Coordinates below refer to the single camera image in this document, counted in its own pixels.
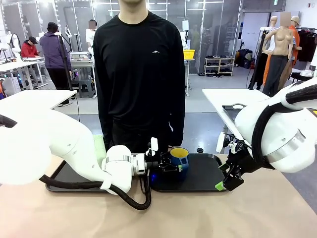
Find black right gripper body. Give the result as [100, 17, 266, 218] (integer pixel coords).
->
[224, 142, 256, 175]

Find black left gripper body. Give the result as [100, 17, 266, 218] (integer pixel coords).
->
[144, 153, 164, 175]

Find blue mug yellow inside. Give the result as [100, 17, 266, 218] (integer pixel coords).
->
[169, 147, 190, 182]

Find tall light green cup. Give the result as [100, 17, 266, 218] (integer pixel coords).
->
[93, 134, 107, 170]

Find person's left forearm black sleeve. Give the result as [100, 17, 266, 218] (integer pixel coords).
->
[168, 109, 186, 148]

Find person's right forearm black sleeve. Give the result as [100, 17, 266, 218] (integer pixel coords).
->
[98, 106, 115, 151]

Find black plastic serving tray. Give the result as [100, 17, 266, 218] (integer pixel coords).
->
[46, 153, 136, 193]
[149, 153, 231, 193]

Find white side table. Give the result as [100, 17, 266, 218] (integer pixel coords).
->
[0, 89, 78, 117]
[202, 88, 273, 140]

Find person in black clothes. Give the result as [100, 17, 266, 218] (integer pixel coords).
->
[93, 0, 186, 155]

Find black garment on stand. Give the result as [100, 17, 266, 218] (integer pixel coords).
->
[248, 29, 270, 91]

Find white shoe rack with shoes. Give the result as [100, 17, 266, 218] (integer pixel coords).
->
[204, 55, 235, 77]

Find dark bags pile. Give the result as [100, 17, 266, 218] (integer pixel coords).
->
[235, 49, 256, 69]

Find grey step stool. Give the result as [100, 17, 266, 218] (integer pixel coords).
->
[78, 79, 96, 99]

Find yellow plastic crate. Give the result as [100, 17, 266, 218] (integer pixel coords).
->
[182, 49, 196, 60]

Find white workbench with equipment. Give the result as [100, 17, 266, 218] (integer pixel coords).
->
[69, 51, 98, 98]

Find beige mannequin dark trousers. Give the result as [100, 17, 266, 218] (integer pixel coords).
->
[262, 11, 296, 98]

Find rack of dark clothes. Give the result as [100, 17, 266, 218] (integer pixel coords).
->
[297, 28, 317, 62]

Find mannequin in orange clothes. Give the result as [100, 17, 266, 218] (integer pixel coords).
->
[263, 15, 303, 86]

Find black tripod pole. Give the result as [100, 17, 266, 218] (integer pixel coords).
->
[57, 35, 75, 92]

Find pale bald mannequin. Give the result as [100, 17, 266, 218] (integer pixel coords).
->
[268, 15, 279, 50]

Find person in purple jacket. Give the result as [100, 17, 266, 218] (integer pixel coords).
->
[39, 21, 75, 106]

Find long white desk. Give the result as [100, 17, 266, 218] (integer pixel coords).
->
[0, 57, 48, 90]

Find person in red jacket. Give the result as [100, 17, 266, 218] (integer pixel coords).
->
[21, 36, 40, 59]

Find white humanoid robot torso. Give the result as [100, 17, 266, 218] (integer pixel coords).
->
[5, 31, 23, 60]

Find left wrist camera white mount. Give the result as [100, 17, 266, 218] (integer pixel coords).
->
[146, 136, 159, 158]

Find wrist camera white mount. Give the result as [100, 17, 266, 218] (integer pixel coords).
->
[146, 136, 159, 158]
[215, 131, 249, 155]

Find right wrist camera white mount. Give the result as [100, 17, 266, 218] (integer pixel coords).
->
[215, 131, 249, 155]

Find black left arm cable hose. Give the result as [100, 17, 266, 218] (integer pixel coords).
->
[0, 114, 152, 212]

